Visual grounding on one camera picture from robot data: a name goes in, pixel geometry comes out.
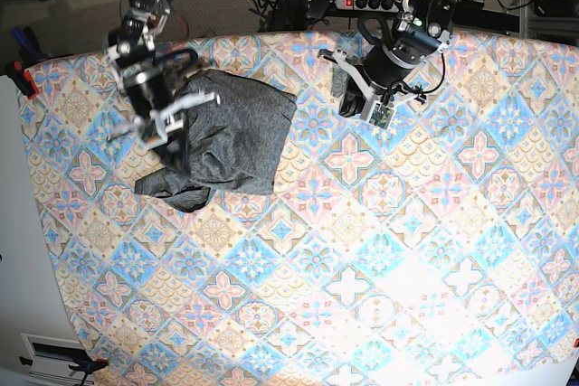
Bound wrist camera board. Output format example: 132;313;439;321
138;128;167;150
368;104;395;129

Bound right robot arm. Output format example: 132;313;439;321
105;0;220;150

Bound white tray lower left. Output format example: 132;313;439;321
19;333;88;382

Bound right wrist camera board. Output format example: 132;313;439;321
138;128;167;150

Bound white power strip red switch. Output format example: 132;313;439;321
334;0;400;13

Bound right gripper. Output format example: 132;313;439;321
108;78;221;145

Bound black orange clamp lower left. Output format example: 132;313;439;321
68;359;109;386

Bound grey t-shirt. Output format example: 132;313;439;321
134;69;297;213

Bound patterned tile tablecloth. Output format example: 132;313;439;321
19;32;578;385

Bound red black clamp upper left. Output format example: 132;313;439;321
5;61;38;99

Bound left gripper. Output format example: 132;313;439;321
318;49;428;124

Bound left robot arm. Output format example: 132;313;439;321
318;0;459;129

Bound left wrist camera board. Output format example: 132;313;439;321
368;104;395;129

